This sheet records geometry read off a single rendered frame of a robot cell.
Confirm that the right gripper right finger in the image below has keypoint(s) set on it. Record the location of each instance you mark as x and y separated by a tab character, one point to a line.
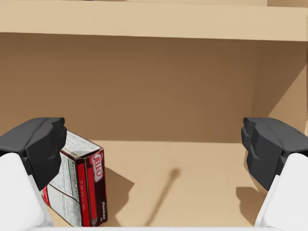
264	149

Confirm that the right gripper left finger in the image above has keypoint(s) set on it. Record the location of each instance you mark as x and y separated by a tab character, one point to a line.
41	149

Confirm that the dark red and white carton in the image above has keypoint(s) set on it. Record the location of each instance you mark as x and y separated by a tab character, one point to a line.
95	183

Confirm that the pale wooden shelf unit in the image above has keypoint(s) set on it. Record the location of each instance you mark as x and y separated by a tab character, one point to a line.
154	84

